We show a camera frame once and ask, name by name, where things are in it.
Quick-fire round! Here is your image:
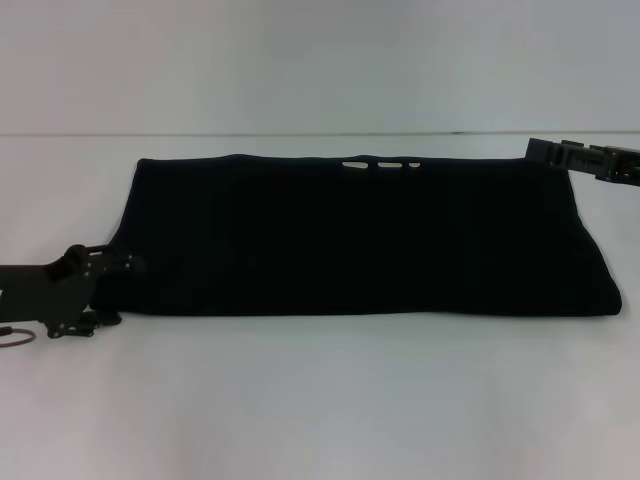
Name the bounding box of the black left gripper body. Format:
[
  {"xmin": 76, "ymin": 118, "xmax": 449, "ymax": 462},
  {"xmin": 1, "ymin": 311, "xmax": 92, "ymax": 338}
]
[{"xmin": 0, "ymin": 243, "xmax": 100, "ymax": 341}]

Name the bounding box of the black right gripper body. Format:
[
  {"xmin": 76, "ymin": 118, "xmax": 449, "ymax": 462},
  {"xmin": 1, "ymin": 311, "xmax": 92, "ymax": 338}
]
[{"xmin": 588, "ymin": 143, "xmax": 640, "ymax": 190}]

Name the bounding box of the black t-shirt with white print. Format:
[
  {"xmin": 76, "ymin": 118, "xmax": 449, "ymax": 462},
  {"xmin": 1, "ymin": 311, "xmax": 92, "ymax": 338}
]
[{"xmin": 92, "ymin": 153, "xmax": 624, "ymax": 319}]

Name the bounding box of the thin dark left gripper cable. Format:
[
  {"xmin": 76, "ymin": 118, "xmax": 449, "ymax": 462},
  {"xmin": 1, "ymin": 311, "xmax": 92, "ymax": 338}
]
[{"xmin": 0, "ymin": 327, "xmax": 37, "ymax": 350}]

